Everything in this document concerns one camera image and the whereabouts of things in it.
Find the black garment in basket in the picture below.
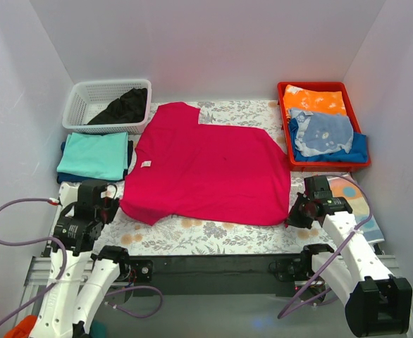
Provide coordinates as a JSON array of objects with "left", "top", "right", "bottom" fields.
[{"left": 87, "top": 88, "right": 148, "bottom": 125}]

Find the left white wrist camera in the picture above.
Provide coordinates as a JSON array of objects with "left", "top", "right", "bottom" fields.
[{"left": 56, "top": 182, "right": 80, "bottom": 215}]

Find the folded colourful patterned shirt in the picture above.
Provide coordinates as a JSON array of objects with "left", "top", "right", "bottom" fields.
[{"left": 328, "top": 176, "right": 385, "bottom": 244}]

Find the orange patterned shirt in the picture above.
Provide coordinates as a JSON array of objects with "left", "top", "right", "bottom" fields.
[{"left": 283, "top": 84, "right": 347, "bottom": 119}]

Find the magenta t shirt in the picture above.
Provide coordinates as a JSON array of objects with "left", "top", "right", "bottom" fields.
[{"left": 120, "top": 102, "right": 291, "bottom": 226}]

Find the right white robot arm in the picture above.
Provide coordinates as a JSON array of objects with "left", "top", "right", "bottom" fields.
[{"left": 278, "top": 175, "right": 412, "bottom": 337}]

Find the teal cloth bottom corner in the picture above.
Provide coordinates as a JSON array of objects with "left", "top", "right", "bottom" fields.
[{"left": 90, "top": 320, "right": 107, "bottom": 338}]

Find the folded dark blue shirt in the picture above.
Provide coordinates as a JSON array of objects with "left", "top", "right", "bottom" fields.
[{"left": 56, "top": 140, "right": 134, "bottom": 184}]

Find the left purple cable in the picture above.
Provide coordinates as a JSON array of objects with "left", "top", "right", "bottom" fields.
[{"left": 0, "top": 197, "right": 164, "bottom": 338}]

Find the folded teal shirt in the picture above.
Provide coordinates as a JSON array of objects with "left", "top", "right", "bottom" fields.
[{"left": 56, "top": 132, "right": 128, "bottom": 181}]

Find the white plastic basket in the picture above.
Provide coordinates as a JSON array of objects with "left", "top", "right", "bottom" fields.
[{"left": 62, "top": 79, "right": 152, "bottom": 134}]

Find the aluminium frame rail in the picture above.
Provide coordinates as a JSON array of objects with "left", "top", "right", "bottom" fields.
[{"left": 24, "top": 257, "right": 51, "bottom": 287}]

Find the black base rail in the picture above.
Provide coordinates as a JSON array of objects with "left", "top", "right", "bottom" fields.
[{"left": 89, "top": 253, "right": 343, "bottom": 299}]

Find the floral table mat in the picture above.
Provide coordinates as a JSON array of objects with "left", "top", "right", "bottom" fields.
[{"left": 49, "top": 100, "right": 364, "bottom": 257}]

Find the light blue patterned shirt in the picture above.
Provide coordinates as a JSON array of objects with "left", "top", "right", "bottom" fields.
[{"left": 289, "top": 108, "right": 354, "bottom": 157}]

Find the orange cloth bottom corner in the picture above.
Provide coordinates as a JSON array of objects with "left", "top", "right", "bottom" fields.
[{"left": 4, "top": 315, "right": 37, "bottom": 338}]

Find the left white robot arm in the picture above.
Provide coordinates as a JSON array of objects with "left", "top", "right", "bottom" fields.
[{"left": 30, "top": 180, "right": 131, "bottom": 337}]

